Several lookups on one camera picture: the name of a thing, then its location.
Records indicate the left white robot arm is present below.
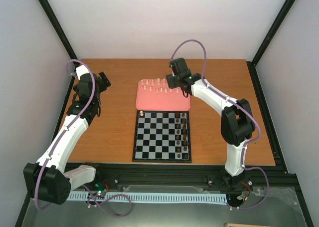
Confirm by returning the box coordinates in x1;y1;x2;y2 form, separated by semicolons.
23;63;111;205

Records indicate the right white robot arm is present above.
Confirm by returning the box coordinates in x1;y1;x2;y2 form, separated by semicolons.
166;58;256;189

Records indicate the brown chess pieces back row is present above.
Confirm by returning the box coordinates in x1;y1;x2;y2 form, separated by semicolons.
181;113;188;152

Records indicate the black white chess board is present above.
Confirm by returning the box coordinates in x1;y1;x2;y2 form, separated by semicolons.
132;111;192;163

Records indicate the pink plastic tray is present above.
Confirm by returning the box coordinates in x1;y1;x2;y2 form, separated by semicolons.
136;79;191;111

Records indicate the clear acrylic sheet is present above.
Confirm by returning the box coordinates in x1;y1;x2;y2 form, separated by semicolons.
16;196;313;227

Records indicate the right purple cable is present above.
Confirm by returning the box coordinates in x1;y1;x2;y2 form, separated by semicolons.
169;39;270;210

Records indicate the black aluminium frame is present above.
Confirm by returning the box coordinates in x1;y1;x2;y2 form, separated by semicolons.
15;0;314;227

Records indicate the light blue cable duct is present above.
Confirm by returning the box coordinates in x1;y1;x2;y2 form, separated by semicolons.
67;191;228;205

